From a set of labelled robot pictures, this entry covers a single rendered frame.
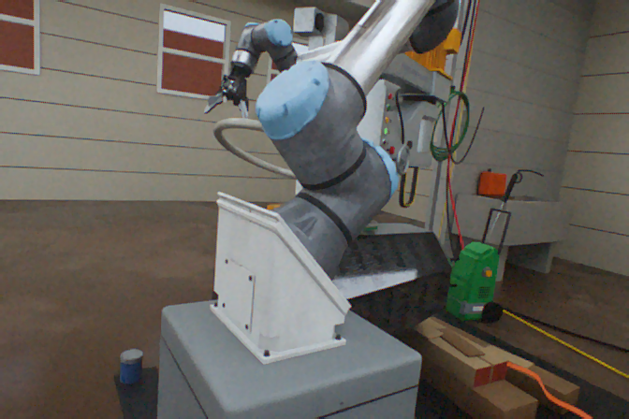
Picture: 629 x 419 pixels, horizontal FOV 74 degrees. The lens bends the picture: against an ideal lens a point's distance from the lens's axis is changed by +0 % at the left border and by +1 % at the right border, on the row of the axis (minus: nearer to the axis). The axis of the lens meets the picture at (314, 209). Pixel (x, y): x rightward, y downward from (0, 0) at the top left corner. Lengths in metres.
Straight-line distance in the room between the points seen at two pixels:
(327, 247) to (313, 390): 0.24
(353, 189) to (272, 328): 0.29
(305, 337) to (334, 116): 0.40
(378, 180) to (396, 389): 0.39
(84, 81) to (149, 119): 1.08
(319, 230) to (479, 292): 2.80
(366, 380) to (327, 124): 0.44
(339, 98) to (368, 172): 0.15
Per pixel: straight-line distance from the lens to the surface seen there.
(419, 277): 2.11
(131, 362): 2.28
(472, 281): 3.44
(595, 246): 6.66
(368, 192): 0.82
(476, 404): 2.31
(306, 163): 0.76
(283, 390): 0.70
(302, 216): 0.77
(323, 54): 1.47
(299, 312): 0.76
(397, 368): 0.82
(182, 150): 7.98
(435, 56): 2.64
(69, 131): 7.70
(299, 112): 0.71
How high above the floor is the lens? 1.22
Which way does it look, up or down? 9 degrees down
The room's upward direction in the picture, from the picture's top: 5 degrees clockwise
